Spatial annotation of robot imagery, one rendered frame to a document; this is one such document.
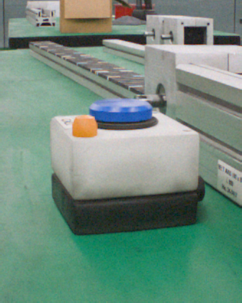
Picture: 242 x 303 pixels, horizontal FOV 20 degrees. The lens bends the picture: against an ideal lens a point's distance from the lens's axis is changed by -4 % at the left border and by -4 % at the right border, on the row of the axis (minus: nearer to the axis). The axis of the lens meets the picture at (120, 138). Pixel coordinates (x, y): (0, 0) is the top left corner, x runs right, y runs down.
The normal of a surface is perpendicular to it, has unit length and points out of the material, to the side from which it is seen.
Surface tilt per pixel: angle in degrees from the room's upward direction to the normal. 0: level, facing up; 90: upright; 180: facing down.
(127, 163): 90
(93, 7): 68
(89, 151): 90
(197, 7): 90
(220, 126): 90
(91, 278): 0
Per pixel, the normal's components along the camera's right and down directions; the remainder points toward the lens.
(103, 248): 0.00, -0.98
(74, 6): 0.11, -0.26
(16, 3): 0.15, 0.20
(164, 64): -0.97, 0.05
